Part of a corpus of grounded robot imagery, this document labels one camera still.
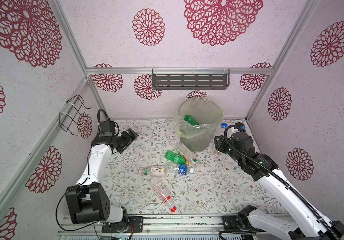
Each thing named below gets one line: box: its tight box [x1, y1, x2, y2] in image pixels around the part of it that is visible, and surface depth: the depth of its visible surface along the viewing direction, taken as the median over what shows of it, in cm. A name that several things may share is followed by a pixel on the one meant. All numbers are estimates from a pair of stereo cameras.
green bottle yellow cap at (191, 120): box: [183, 114, 199, 126], surface depth 100 cm
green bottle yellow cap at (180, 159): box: [165, 150, 190, 166], surface depth 95 cm
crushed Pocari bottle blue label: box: [166, 163, 194, 178], surface depth 90 cm
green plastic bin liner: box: [173, 98, 225, 139], surface depth 94 cm
